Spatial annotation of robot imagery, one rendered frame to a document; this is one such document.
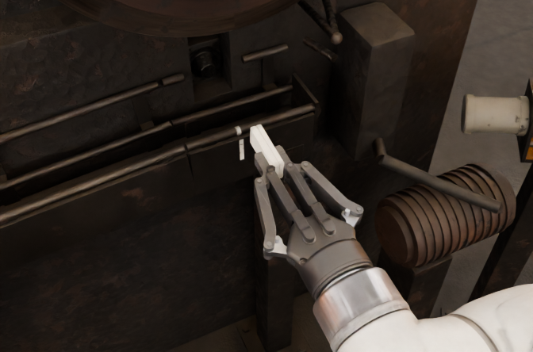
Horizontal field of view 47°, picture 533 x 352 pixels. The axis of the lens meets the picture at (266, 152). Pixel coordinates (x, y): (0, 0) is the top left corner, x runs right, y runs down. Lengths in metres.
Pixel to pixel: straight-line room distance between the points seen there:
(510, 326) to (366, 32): 0.43
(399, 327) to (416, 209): 0.41
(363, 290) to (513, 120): 0.44
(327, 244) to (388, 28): 0.35
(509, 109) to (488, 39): 1.40
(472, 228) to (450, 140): 0.87
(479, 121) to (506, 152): 0.97
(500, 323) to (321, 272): 0.18
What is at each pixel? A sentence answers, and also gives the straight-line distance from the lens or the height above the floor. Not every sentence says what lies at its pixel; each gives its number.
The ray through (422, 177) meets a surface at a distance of 0.99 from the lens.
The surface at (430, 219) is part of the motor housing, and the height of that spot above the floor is 0.53.
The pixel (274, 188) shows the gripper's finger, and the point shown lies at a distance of 0.72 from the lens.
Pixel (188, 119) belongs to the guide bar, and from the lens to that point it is 0.88.
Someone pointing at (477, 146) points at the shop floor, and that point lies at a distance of 1.92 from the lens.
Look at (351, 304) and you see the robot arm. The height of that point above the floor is 0.76.
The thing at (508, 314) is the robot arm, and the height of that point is 0.75.
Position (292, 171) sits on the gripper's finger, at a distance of 0.74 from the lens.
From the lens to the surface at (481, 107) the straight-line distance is 0.96.
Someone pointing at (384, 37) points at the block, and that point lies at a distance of 0.87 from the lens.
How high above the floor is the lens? 1.30
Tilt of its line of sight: 46 degrees down
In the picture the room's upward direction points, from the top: straight up
